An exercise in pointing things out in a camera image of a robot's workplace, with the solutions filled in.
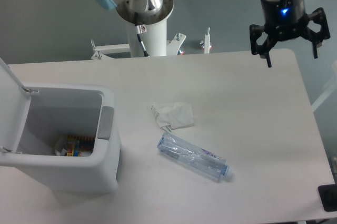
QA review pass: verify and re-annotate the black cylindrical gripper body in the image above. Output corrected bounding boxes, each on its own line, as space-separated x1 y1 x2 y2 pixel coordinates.
261 0 313 42

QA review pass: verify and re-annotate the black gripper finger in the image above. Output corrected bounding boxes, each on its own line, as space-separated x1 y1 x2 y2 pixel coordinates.
249 24 283 68
302 7 331 59

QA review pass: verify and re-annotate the white paper wrapper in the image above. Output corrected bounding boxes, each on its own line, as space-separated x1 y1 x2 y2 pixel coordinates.
151 102 194 132

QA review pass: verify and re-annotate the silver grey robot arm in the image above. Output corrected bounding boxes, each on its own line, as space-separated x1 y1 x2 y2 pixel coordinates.
96 0 330 62

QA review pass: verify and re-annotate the colourful snack wrapper trash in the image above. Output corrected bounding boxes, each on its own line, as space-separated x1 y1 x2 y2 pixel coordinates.
54 134 95 157

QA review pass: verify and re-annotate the white plastic trash can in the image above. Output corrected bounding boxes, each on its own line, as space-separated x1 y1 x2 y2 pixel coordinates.
1 83 121 193

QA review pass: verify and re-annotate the white trash can lid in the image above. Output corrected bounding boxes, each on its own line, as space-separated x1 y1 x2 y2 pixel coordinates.
1 61 31 153

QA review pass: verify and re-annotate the crushed clear plastic bottle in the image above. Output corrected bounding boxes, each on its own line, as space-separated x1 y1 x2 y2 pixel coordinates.
157 132 232 181

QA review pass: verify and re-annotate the black device at table edge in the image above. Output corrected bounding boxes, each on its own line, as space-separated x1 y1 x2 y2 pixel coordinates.
318 184 336 212

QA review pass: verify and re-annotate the white frame at right edge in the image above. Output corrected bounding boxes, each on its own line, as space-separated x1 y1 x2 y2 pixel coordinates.
311 61 336 112

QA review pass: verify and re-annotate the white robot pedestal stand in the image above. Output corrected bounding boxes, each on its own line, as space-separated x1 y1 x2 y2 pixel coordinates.
90 2 214 61

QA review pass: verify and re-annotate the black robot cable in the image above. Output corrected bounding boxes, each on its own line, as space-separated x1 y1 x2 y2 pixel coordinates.
133 12 151 58

